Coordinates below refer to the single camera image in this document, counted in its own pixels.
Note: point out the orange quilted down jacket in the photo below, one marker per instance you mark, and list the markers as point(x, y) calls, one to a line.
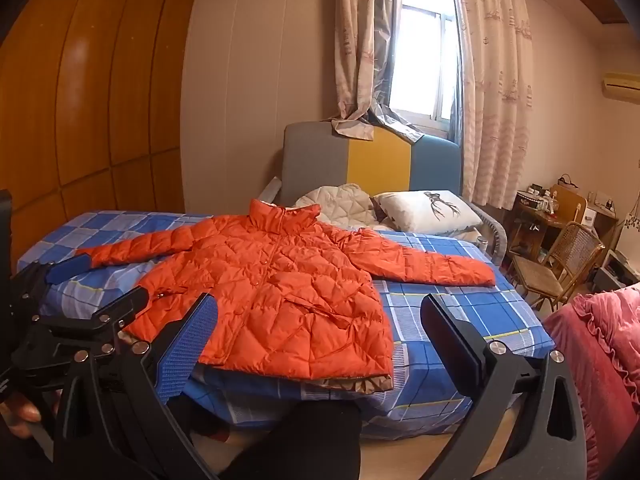
point(280, 285)

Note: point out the grey yellow blue headboard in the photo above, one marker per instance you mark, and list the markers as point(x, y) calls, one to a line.
point(320, 160)

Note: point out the pink ruffled blanket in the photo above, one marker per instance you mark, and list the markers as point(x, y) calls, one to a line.
point(610, 350)

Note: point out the wooden side table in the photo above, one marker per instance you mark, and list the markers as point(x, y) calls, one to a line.
point(530, 210)

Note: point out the bed with blue plaid sheet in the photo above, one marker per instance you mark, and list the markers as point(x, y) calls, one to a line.
point(450, 310)

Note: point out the bedside window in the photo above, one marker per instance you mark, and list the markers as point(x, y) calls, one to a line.
point(425, 60)

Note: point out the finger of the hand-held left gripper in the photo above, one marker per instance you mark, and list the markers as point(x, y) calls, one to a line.
point(120, 307)
point(70, 267)

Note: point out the white flowered curtain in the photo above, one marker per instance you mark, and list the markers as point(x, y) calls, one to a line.
point(631, 230)

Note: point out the grey mesh bed rail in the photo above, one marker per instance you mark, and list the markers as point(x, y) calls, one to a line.
point(492, 240)

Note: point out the patterned curtain with silver lining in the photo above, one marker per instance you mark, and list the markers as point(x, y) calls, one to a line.
point(355, 35)

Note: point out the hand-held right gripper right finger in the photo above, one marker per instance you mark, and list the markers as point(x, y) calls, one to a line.
point(450, 332)

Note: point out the person's left hand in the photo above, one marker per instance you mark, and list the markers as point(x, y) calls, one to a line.
point(20, 415)

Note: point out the wooden wardrobe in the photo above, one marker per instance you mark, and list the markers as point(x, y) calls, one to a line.
point(100, 85)

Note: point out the long patterned beige curtain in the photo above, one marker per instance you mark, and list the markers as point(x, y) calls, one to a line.
point(495, 85)

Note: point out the white storage cabinet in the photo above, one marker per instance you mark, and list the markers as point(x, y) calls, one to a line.
point(615, 267)

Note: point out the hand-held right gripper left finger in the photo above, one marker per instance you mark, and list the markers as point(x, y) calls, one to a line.
point(192, 340)

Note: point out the white pillow with deer print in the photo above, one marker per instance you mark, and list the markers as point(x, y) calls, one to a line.
point(420, 210)

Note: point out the wall air conditioner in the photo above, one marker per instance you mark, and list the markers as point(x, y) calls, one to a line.
point(622, 86)

